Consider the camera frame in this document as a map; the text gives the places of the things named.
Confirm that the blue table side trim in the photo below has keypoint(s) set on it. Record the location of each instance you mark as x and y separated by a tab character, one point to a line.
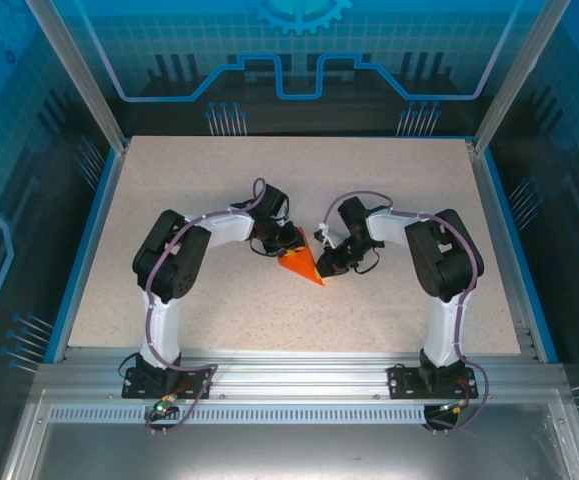
89	247
516	250

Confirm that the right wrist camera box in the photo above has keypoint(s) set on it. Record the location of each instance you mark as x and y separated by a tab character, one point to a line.
325	235

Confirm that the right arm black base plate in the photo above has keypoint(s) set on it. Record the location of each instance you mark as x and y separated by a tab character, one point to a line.
401	385

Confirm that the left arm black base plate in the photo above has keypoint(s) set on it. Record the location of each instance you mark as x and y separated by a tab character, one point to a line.
134	390

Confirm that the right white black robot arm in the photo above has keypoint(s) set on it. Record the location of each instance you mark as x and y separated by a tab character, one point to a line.
444	265

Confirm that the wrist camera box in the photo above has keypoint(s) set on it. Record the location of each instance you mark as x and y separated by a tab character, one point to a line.
281	218
325	235

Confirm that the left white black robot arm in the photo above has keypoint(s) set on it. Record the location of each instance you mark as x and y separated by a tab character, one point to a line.
174	270

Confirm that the sheet metal tray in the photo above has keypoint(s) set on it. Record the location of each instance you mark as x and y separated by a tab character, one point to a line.
294	455

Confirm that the aluminium frame post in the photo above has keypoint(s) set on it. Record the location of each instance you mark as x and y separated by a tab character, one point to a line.
80	75
519	75

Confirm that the aluminium mounting rail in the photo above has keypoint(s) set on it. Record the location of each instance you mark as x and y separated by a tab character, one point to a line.
294	372

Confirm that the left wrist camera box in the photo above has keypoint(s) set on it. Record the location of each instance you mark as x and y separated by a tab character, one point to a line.
281	218

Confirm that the orange paper sheet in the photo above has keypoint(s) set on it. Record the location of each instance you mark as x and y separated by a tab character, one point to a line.
301	265

